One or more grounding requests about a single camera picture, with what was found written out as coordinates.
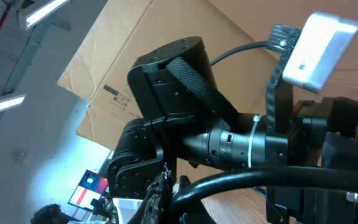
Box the person in black clothes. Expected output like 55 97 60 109
30 203 69 224

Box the computer monitor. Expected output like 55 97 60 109
68 170 108 212

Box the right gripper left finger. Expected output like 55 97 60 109
129 164 174 224

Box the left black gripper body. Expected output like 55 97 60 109
265 96 358 223

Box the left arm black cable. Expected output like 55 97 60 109
209 40 273 67

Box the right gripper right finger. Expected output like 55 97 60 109
178 175 216 224

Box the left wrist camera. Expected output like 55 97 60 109
282 12 358 94

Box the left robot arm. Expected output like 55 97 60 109
107 37 358 223

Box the cardboard wall panel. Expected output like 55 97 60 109
57 0 358 178

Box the thick black usb-c cable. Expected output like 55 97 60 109
168 166 358 218

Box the ceiling light fixture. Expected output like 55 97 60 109
0 93 26 112
17 0 69 30

